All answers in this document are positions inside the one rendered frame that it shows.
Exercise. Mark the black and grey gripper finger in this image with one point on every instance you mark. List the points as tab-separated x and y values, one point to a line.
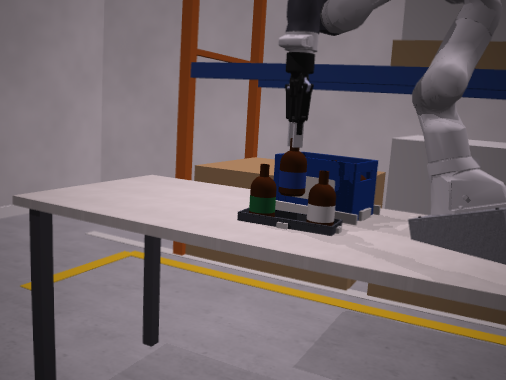
302	104
290	109

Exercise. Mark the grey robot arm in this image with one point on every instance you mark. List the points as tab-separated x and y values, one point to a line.
457	185

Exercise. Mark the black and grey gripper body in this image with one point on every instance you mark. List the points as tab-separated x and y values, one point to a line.
301	64

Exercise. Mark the brown bottle with blue label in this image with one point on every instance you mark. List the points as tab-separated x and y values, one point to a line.
292	175

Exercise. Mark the brown bottle with green label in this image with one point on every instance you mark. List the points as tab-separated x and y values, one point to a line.
263	193

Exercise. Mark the blue crate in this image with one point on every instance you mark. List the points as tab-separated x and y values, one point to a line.
352	195

